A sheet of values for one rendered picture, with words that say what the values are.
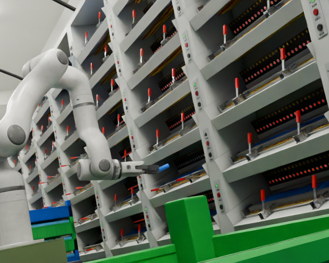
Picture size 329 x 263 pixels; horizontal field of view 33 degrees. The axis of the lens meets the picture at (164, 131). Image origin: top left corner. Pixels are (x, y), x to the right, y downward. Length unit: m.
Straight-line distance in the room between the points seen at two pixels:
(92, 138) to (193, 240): 1.88
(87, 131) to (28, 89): 0.30
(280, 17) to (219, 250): 1.39
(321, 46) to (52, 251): 1.05
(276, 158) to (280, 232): 1.44
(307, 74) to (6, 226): 1.07
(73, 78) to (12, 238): 0.70
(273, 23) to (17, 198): 1.00
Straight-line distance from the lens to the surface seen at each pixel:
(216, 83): 2.10
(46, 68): 2.14
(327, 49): 1.53
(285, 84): 1.68
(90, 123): 2.25
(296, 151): 1.67
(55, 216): 2.72
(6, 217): 1.95
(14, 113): 2.01
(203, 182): 2.15
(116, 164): 2.26
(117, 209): 3.13
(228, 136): 2.06
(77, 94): 2.28
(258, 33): 1.78
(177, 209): 0.34
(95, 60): 3.52
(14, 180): 1.96
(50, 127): 4.25
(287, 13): 1.67
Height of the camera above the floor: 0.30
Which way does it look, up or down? 10 degrees up
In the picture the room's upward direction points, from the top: 11 degrees counter-clockwise
